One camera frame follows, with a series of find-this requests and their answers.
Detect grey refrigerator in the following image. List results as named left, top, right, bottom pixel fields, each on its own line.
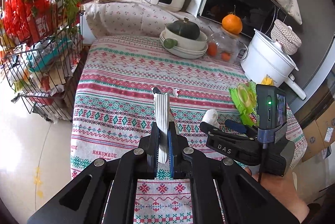
left=282, top=0, right=334, bottom=113

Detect large orange tangerine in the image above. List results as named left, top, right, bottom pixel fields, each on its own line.
left=222, top=7, right=243, bottom=35

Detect floral cloth under bowls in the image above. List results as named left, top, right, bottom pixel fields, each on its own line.
left=84, top=0, right=222, bottom=38

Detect cardboard box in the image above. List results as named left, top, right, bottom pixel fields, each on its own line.
left=302, top=120, right=326, bottom=162
left=316, top=103, right=335, bottom=147

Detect woven rope basket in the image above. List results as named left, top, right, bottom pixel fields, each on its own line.
left=270, top=19, right=302, bottom=56

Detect stacked white bowls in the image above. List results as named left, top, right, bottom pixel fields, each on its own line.
left=160, top=29, right=208, bottom=60

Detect green chip bag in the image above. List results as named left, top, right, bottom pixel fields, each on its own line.
left=229, top=81, right=259, bottom=126

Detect glass teapot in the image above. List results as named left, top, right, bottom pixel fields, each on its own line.
left=207, top=29, right=249, bottom=64

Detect black wire storage rack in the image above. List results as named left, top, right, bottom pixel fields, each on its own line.
left=1, top=0, right=87, bottom=122

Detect white electric cooking pot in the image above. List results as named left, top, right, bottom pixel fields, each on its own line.
left=241, top=30, right=306, bottom=100

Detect patterned striped tablecloth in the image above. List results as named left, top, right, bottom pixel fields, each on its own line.
left=70, top=35, right=308, bottom=224

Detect black microwave oven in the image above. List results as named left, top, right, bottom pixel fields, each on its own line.
left=198, top=0, right=287, bottom=37

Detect white nut snack packet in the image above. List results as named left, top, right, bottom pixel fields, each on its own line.
left=152, top=87, right=179, bottom=164

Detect upper cardboard box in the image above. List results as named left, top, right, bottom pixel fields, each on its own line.
left=316, top=103, right=335, bottom=147

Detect dark green squash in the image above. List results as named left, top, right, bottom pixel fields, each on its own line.
left=166, top=18, right=200, bottom=40

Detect white tissue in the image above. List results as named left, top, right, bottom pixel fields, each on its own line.
left=202, top=108, right=220, bottom=128

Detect lower cardboard box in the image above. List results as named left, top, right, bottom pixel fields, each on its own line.
left=302, top=120, right=326, bottom=162

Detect person's right hand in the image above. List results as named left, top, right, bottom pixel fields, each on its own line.
left=244, top=166, right=310, bottom=224

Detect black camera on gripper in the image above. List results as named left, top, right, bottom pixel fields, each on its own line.
left=256, top=84, right=287, bottom=130

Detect yellow snack wrapper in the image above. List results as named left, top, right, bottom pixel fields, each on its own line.
left=261, top=75, right=274, bottom=86

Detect small orange in teapot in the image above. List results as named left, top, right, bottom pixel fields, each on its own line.
left=207, top=42, right=218, bottom=57

